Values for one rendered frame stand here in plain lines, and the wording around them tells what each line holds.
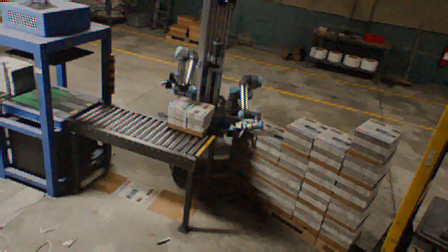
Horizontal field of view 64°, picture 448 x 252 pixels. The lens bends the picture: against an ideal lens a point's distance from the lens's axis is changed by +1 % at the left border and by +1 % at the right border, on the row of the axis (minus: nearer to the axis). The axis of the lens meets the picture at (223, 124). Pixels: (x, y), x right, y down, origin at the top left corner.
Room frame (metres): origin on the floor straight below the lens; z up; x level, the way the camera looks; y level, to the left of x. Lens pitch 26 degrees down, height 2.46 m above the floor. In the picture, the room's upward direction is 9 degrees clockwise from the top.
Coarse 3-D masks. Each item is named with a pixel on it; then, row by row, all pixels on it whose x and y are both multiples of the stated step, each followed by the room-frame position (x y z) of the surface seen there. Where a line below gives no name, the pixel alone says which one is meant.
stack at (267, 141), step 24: (264, 120) 3.54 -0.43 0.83; (264, 144) 3.11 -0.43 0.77; (240, 168) 3.24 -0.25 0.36; (264, 168) 3.07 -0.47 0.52; (288, 168) 2.92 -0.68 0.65; (312, 168) 2.79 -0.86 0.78; (264, 192) 3.03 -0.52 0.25; (312, 192) 2.76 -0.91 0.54; (312, 216) 2.71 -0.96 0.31; (312, 240) 2.67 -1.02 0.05
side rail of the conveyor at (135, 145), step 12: (72, 120) 2.93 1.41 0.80; (72, 132) 2.92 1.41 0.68; (84, 132) 2.88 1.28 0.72; (96, 132) 2.84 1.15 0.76; (108, 132) 2.82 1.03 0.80; (120, 144) 2.78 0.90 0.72; (132, 144) 2.74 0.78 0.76; (144, 144) 2.71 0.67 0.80; (156, 156) 2.68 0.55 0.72; (168, 156) 2.65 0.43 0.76; (180, 156) 2.62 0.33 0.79; (192, 156) 2.63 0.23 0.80; (192, 168) 2.58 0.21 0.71
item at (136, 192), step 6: (126, 186) 3.09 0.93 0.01; (132, 186) 3.11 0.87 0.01; (138, 186) 3.13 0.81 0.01; (144, 186) 3.14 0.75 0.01; (120, 192) 2.98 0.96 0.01; (126, 192) 3.00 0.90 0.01; (132, 192) 3.01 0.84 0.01; (138, 192) 3.03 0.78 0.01; (144, 192) 3.04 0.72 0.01; (150, 192) 3.06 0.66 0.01; (156, 192) 3.07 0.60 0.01; (126, 198) 2.91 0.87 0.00; (132, 198) 2.92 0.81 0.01; (138, 198) 2.93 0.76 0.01; (144, 198) 2.95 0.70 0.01; (150, 198) 2.96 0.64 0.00; (144, 204) 2.86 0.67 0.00
